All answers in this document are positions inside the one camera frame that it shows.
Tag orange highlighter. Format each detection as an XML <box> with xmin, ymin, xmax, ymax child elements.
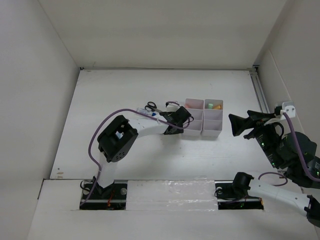
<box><xmin>212</xmin><ymin>104</ymin><xmax>223</xmax><ymax>110</ymax></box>

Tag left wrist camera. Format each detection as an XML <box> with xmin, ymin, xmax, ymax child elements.
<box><xmin>165</xmin><ymin>101</ymin><xmax>180</xmax><ymax>112</ymax></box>

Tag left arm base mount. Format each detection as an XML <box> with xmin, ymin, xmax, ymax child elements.
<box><xmin>79</xmin><ymin>182</ymin><xmax>128</xmax><ymax>211</ymax></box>

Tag right white organizer box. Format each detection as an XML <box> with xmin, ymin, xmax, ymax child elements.
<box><xmin>201</xmin><ymin>99</ymin><xmax>224</xmax><ymax>138</ymax></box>

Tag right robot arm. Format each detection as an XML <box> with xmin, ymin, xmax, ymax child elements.
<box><xmin>228</xmin><ymin>105</ymin><xmax>320</xmax><ymax>227</ymax></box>

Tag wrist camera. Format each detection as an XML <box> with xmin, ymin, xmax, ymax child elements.
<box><xmin>264</xmin><ymin>101</ymin><xmax>296</xmax><ymax>126</ymax></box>
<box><xmin>165</xmin><ymin>101</ymin><xmax>180</xmax><ymax>112</ymax></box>

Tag white taped panel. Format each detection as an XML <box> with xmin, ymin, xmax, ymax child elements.
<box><xmin>125</xmin><ymin>179</ymin><xmax>218</xmax><ymax>212</ymax></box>

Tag clear glue bottle blue cap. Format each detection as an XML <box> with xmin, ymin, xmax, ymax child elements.
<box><xmin>136</xmin><ymin>108</ymin><xmax>157</xmax><ymax>117</ymax></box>

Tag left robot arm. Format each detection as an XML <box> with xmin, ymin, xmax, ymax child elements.
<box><xmin>93</xmin><ymin>106</ymin><xmax>194</xmax><ymax>199</ymax></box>

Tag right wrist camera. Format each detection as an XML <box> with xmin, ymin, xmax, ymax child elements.
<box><xmin>264</xmin><ymin>101</ymin><xmax>296</xmax><ymax>126</ymax></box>

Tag left white organizer box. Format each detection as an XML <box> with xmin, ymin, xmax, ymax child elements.
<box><xmin>183</xmin><ymin>98</ymin><xmax>205</xmax><ymax>137</ymax></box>

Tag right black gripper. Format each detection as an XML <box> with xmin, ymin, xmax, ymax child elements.
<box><xmin>227</xmin><ymin>108</ymin><xmax>282</xmax><ymax>167</ymax></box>

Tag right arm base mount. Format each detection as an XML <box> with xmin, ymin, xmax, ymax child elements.
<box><xmin>214</xmin><ymin>182</ymin><xmax>264</xmax><ymax>210</ymax></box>

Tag aluminium rail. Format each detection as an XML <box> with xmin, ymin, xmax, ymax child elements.
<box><xmin>248</xmin><ymin>65</ymin><xmax>270</xmax><ymax>114</ymax></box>

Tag blue correction tape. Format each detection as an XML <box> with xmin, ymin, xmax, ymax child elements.
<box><xmin>116</xmin><ymin>132</ymin><xmax>123</xmax><ymax>139</ymax></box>

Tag black handled scissors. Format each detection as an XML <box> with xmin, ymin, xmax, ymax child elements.
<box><xmin>144</xmin><ymin>101</ymin><xmax>164</xmax><ymax>113</ymax></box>

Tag white organizer box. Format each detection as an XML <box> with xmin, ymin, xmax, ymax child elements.
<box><xmin>183</xmin><ymin>98</ymin><xmax>205</xmax><ymax>137</ymax></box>
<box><xmin>201</xmin><ymin>99</ymin><xmax>224</xmax><ymax>138</ymax></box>

